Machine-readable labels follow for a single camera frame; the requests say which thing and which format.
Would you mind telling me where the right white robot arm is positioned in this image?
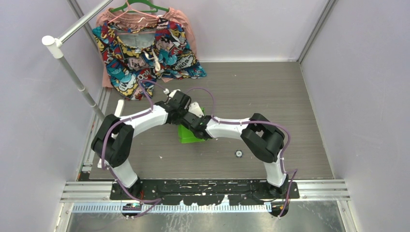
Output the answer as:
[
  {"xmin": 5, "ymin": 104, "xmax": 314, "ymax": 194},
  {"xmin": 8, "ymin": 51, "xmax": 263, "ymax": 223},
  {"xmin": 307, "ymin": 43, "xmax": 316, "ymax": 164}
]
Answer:
[{"xmin": 178, "ymin": 113, "xmax": 290, "ymax": 199}]

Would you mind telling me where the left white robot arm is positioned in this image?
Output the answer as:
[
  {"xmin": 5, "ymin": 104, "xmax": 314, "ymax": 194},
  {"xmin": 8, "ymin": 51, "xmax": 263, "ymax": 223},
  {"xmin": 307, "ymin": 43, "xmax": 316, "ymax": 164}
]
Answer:
[{"xmin": 91, "ymin": 90, "xmax": 191, "ymax": 200}]

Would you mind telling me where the colorful patterned shirt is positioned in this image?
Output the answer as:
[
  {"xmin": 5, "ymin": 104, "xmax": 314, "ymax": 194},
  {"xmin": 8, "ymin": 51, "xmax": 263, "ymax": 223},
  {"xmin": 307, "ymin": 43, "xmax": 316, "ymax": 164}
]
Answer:
[{"xmin": 92, "ymin": 8, "xmax": 206, "ymax": 100}]

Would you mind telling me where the green clothes hanger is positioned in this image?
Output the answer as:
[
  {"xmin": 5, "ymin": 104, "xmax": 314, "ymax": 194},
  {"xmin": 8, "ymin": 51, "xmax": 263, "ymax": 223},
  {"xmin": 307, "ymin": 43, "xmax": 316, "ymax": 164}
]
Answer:
[{"xmin": 109, "ymin": 0, "xmax": 170, "ymax": 14}]

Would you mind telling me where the metal clothes rack pole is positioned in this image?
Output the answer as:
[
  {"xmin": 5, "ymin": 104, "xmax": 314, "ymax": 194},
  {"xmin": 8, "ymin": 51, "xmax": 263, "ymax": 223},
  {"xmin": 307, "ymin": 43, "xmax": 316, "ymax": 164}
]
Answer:
[{"xmin": 42, "ymin": 0, "xmax": 112, "ymax": 121}]

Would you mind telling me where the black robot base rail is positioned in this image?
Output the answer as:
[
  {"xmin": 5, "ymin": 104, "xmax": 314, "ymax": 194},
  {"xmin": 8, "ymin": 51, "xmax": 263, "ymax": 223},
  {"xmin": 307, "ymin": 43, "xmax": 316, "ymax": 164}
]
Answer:
[{"xmin": 129, "ymin": 179, "xmax": 300, "ymax": 206}]

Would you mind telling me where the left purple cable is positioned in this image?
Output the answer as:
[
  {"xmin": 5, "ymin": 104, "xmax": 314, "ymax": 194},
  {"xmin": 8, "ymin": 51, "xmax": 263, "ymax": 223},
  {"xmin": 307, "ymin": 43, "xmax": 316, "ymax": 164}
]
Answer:
[{"xmin": 99, "ymin": 78, "xmax": 171, "ymax": 215}]

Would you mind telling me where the purple cable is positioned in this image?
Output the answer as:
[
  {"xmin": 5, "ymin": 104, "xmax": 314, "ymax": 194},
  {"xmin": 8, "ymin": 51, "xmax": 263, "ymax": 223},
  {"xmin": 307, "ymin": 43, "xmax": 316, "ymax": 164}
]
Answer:
[
  {"xmin": 99, "ymin": 78, "xmax": 171, "ymax": 215},
  {"xmin": 186, "ymin": 87, "xmax": 299, "ymax": 218}
]

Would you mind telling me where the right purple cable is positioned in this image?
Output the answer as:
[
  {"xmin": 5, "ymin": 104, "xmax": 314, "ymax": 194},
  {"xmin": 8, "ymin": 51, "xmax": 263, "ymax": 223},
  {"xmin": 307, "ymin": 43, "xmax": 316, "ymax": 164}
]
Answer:
[{"xmin": 186, "ymin": 87, "xmax": 299, "ymax": 218}]

